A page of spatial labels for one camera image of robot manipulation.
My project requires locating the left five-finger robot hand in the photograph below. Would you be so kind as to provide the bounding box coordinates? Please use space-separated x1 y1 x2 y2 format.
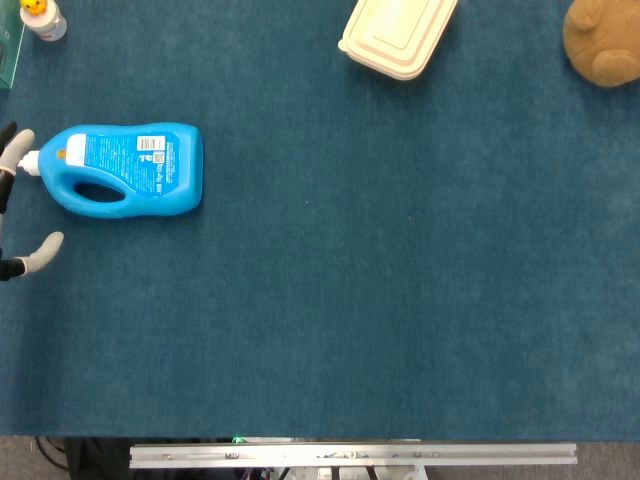
0 122 65 282

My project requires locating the brown plush toy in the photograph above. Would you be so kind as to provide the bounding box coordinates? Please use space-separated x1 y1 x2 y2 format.
562 0 640 89

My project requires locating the blue detergent pump bottle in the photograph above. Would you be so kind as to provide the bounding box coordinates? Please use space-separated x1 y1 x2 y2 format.
15 122 205 220

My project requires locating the aluminium profile rail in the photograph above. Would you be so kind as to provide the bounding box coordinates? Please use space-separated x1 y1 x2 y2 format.
128 442 578 470

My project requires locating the green cardboard product box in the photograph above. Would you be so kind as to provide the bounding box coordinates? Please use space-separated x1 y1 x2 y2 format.
0 0 26 90

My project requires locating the blue felt table cloth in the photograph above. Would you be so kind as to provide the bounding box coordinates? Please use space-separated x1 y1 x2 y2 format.
0 0 640 441

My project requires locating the cream plastic lunch box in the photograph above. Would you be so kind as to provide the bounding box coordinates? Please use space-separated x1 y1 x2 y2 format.
337 0 459 82

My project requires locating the small bottle with duck cap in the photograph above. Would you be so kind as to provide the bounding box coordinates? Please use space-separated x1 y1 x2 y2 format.
19 0 68 42

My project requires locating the black floor cable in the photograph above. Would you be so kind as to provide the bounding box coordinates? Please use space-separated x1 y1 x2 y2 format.
34 436 69 471

